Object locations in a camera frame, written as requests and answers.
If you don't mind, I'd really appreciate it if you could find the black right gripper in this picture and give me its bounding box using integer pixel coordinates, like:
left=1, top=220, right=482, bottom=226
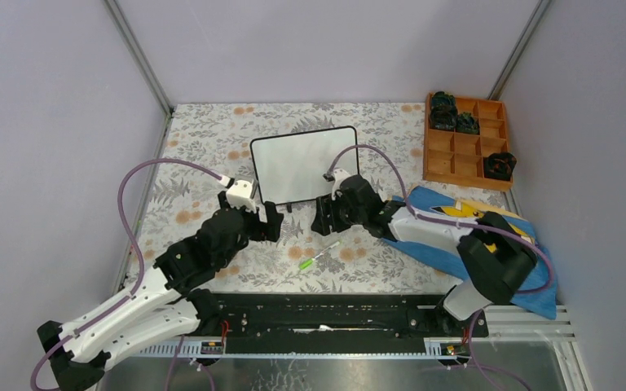
left=311, top=192, right=366, bottom=236

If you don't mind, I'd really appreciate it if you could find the white marker pen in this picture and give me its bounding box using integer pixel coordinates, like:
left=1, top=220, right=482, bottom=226
left=310, top=240, right=341, bottom=263

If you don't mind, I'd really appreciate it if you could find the small black-framed whiteboard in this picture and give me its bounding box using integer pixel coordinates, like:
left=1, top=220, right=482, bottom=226
left=249, top=125, right=359, bottom=205

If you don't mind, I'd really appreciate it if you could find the green marker cap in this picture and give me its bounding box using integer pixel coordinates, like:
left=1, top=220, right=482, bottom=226
left=299, top=258, right=315, bottom=270

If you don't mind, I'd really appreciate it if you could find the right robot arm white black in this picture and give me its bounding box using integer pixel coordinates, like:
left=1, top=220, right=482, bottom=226
left=311, top=169, right=538, bottom=336

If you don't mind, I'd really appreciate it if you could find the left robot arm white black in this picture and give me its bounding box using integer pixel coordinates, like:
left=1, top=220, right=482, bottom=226
left=36, top=192, right=284, bottom=390

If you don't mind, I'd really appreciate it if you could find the orange wooden compartment tray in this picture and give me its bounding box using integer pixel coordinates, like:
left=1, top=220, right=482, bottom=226
left=422, top=92, right=514, bottom=191

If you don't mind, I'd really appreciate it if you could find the black object tray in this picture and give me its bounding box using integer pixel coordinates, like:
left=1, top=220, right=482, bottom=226
left=456, top=112, right=480, bottom=135
left=429, top=105, right=458, bottom=131
left=430, top=91, right=456, bottom=110
left=483, top=152, right=518, bottom=181

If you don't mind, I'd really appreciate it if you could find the black object tray top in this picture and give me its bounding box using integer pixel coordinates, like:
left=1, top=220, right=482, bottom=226
left=430, top=91, right=456, bottom=110

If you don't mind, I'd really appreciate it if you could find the black object tray middle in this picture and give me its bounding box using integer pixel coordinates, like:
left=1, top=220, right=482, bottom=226
left=456, top=112, right=480, bottom=135

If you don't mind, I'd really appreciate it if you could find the black object tray right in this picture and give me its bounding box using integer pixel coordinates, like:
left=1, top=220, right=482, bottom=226
left=483, top=152, right=518, bottom=181

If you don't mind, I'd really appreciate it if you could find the blue yellow cartoon cloth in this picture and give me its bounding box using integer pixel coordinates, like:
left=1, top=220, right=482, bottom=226
left=387, top=187, right=557, bottom=320

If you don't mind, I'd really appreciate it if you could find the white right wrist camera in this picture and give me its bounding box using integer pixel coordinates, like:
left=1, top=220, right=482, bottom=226
left=323, top=168, right=351, bottom=200

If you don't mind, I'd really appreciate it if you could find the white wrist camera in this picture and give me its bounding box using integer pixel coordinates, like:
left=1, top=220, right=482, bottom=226
left=323, top=168, right=351, bottom=200
left=218, top=175, right=258, bottom=213

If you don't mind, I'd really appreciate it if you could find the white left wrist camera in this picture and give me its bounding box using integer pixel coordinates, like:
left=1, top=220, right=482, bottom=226
left=218, top=175, right=258, bottom=213

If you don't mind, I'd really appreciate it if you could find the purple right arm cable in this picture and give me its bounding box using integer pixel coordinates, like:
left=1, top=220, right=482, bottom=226
left=326, top=143, right=555, bottom=296

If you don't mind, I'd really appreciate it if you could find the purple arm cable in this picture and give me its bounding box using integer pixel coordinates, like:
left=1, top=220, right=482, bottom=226
left=326, top=143, right=555, bottom=296
left=29, top=157, right=233, bottom=391

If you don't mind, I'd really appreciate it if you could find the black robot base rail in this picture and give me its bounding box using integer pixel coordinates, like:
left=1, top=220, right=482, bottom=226
left=187, top=290, right=489, bottom=354

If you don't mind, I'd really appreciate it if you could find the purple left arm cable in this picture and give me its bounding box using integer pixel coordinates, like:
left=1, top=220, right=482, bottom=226
left=29, top=157, right=233, bottom=391

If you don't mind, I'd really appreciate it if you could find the right aluminium frame post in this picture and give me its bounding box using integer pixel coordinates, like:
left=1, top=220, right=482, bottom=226
left=487, top=0, right=554, bottom=100

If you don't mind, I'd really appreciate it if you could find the aluminium frame post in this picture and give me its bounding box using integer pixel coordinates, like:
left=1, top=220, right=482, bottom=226
left=102, top=0, right=174, bottom=117
left=487, top=0, right=554, bottom=100

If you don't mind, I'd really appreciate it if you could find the left aluminium frame post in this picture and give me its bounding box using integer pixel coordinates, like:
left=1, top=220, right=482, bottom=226
left=102, top=0, right=174, bottom=117

